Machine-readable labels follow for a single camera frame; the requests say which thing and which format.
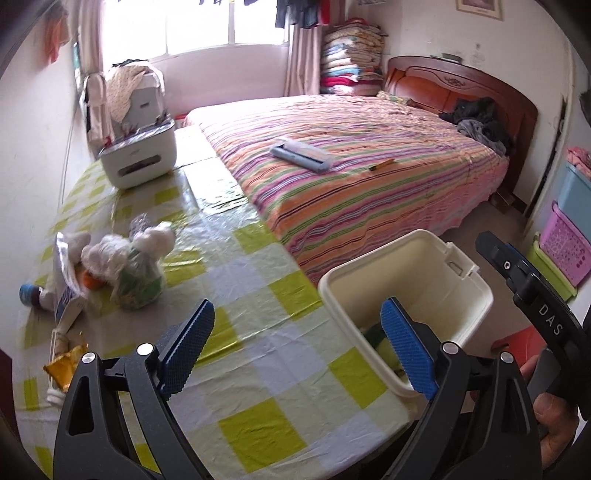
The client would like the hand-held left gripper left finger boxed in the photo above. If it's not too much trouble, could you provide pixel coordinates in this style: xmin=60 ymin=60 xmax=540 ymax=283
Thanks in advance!
xmin=53 ymin=298 xmax=216 ymax=480

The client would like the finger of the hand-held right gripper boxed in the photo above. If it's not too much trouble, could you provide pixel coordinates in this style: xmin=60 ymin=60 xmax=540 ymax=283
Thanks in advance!
xmin=475 ymin=231 xmax=586 ymax=360

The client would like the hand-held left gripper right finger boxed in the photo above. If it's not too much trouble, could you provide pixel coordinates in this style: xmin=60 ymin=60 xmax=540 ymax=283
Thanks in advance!
xmin=379 ymin=296 xmax=543 ymax=480

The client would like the white plastic bin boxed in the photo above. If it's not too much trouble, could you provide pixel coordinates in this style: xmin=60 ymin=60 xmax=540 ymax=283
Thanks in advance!
xmin=318 ymin=229 xmax=495 ymax=401

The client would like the green plastic bag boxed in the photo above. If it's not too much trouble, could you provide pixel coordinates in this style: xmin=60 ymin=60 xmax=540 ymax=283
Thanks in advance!
xmin=111 ymin=247 xmax=167 ymax=310

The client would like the golden snack wrapper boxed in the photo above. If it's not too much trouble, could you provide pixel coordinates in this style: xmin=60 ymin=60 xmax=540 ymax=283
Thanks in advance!
xmin=43 ymin=344 xmax=88 ymax=388

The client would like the silver blister pack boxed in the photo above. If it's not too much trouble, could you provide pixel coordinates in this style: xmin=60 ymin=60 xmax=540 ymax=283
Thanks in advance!
xmin=128 ymin=213 xmax=153 ymax=236

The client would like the white carton box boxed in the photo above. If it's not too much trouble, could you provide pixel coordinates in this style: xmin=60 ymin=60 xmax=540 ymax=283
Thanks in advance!
xmin=53 ymin=232 xmax=88 ymax=333

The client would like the blue label bottle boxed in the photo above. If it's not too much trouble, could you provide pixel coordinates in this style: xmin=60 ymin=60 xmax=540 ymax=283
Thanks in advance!
xmin=19 ymin=284 xmax=58 ymax=310

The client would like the person's right hand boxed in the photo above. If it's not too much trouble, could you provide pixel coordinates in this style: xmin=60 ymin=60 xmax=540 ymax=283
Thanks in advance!
xmin=519 ymin=355 xmax=583 ymax=469

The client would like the green wrapper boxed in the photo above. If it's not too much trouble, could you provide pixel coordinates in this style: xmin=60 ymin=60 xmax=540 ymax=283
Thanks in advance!
xmin=362 ymin=324 xmax=411 ymax=377

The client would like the green plastic basket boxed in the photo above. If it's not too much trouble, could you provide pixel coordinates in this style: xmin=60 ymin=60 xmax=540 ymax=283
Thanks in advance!
xmin=526 ymin=233 xmax=578 ymax=303

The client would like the purple plastic basket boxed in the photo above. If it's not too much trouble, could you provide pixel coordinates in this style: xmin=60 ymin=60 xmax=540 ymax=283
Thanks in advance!
xmin=539 ymin=200 xmax=591 ymax=287

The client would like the red plastic stool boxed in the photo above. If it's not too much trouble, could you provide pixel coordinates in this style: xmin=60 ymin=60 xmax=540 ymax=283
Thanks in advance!
xmin=492 ymin=325 xmax=548 ymax=358

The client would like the blue storage box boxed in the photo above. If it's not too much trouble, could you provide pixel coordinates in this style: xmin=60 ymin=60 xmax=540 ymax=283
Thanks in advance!
xmin=556 ymin=159 xmax=591 ymax=232

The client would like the green checkered tablecloth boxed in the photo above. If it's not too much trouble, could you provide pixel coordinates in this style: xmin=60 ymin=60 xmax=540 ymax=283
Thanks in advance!
xmin=11 ymin=124 xmax=426 ymax=480

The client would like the pink cloth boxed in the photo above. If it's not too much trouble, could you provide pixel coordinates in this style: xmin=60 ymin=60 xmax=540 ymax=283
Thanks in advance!
xmin=567 ymin=147 xmax=591 ymax=178

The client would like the grey garment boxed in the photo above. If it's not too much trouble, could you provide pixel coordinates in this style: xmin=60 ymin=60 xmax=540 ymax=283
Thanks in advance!
xmin=457 ymin=119 xmax=509 ymax=155

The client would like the black jacket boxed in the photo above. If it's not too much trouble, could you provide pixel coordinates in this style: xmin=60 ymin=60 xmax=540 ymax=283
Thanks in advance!
xmin=438 ymin=97 xmax=513 ymax=153

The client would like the striped bedsheet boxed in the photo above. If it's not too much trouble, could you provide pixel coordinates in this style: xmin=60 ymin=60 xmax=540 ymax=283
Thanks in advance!
xmin=184 ymin=92 xmax=511 ymax=287

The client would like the wooden bed headboard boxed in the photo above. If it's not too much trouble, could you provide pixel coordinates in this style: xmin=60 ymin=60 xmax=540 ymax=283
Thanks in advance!
xmin=384 ymin=55 xmax=540 ymax=204

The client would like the white tissue box organizer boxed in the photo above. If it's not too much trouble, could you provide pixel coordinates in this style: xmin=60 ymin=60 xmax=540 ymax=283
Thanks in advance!
xmin=99 ymin=117 xmax=178 ymax=190

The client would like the grey blue pencil case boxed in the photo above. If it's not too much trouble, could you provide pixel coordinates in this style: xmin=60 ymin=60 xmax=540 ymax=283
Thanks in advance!
xmin=269 ymin=137 xmax=333 ymax=174

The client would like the white appliance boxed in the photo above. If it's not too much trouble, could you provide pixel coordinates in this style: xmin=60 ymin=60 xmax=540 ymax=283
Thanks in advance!
xmin=122 ymin=71 xmax=167 ymax=134

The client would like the framed picture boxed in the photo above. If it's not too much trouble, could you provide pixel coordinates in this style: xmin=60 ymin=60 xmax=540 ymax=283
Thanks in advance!
xmin=455 ymin=0 xmax=504 ymax=21

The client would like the stack of folded blankets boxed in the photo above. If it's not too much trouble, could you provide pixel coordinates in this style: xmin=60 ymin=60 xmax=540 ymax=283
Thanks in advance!
xmin=320 ymin=17 xmax=386 ymax=96

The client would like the polka dot cloth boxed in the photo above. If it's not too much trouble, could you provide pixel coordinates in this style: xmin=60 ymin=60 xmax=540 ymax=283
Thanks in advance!
xmin=106 ymin=62 xmax=158 ymax=125

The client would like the pink curtain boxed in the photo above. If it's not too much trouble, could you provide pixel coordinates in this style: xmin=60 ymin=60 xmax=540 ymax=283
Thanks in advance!
xmin=78 ymin=0 xmax=109 ymax=77
xmin=283 ymin=14 xmax=324 ymax=97

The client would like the row of hanging clothes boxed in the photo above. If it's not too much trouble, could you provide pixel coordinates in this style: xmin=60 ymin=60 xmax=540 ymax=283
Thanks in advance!
xmin=274 ymin=0 xmax=331 ymax=29

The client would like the window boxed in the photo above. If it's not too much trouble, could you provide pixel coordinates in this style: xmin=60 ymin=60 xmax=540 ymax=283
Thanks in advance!
xmin=99 ymin=0 xmax=291 ymax=56

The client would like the orange cloth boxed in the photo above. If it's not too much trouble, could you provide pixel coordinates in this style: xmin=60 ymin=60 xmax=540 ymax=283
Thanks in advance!
xmin=45 ymin=9 xmax=70 ymax=63

